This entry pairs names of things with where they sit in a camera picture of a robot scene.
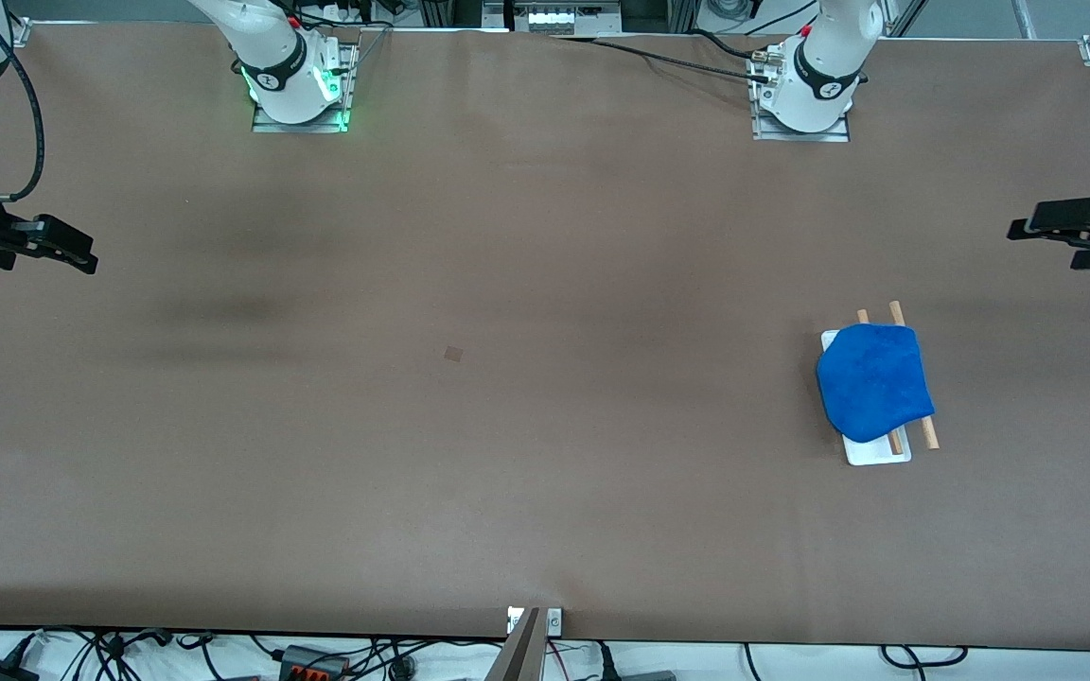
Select blue microfibre towel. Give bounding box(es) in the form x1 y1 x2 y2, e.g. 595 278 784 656
816 323 936 444

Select white towel rack wooden rods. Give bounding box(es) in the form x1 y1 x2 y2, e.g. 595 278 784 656
820 301 941 467

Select red black connector block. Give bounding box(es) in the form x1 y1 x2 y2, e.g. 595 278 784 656
280 646 352 681

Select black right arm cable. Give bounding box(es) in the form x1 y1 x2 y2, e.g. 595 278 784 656
0 0 45 202

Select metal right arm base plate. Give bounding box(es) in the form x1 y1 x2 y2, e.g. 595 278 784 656
252 43 357 133

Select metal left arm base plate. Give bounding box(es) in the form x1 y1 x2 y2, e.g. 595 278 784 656
750 57 852 144

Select thick black table cable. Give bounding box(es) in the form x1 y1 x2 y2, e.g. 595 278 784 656
692 28 773 63

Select thin black table cable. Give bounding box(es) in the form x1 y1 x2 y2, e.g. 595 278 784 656
553 36 773 84

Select black looped floor cable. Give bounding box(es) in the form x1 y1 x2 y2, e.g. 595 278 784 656
881 645 969 669

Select grey angled post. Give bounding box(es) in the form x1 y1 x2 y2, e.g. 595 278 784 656
486 607 546 681

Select white metal mounting bracket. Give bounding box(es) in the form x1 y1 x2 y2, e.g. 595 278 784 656
507 607 563 635

